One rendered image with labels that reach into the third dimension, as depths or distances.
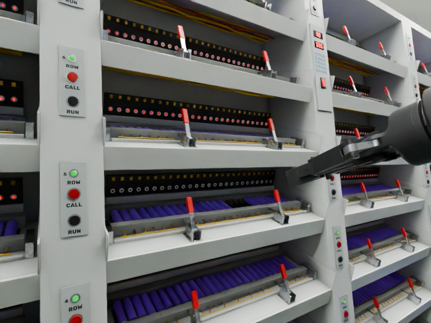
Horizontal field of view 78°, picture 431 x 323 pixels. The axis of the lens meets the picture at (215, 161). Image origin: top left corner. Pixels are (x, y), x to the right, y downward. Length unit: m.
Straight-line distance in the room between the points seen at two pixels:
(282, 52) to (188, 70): 0.47
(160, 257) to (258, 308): 0.31
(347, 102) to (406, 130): 0.69
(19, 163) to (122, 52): 0.27
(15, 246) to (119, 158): 0.22
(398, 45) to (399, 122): 1.23
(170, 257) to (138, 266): 0.06
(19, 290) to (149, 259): 0.20
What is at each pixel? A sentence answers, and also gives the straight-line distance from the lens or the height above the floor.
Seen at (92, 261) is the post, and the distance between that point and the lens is 0.52.
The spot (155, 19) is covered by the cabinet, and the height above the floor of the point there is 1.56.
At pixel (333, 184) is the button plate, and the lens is 0.89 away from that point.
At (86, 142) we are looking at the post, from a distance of 0.51.
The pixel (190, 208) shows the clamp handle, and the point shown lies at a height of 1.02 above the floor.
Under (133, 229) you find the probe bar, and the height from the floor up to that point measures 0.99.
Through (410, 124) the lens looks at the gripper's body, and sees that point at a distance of 0.38.
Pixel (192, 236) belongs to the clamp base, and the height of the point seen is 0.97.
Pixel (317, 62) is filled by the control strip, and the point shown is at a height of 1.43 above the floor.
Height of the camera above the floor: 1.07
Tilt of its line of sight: 5 degrees up
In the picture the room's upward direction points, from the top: 4 degrees counter-clockwise
